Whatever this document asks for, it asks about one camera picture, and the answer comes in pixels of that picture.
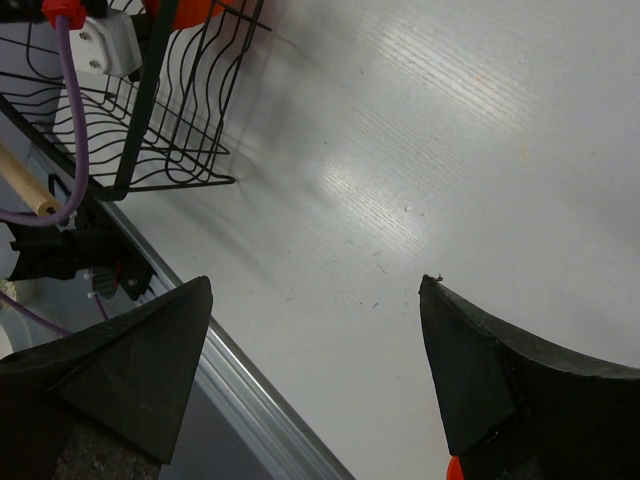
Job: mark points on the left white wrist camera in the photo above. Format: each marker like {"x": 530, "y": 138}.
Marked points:
{"x": 107, "y": 46}

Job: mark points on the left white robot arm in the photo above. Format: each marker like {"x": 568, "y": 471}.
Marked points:
{"x": 94, "y": 244}

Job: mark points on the plain orange bowl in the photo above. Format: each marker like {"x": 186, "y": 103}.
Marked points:
{"x": 454, "y": 470}
{"x": 191, "y": 13}

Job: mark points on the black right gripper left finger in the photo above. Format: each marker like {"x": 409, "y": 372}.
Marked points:
{"x": 106, "y": 402}

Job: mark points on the black wire dish rack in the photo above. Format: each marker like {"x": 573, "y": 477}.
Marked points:
{"x": 159, "y": 128}

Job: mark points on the near wooden rack handle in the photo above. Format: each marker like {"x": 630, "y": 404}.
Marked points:
{"x": 26, "y": 185}

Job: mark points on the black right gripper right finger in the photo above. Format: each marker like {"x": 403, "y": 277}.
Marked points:
{"x": 517, "y": 406}

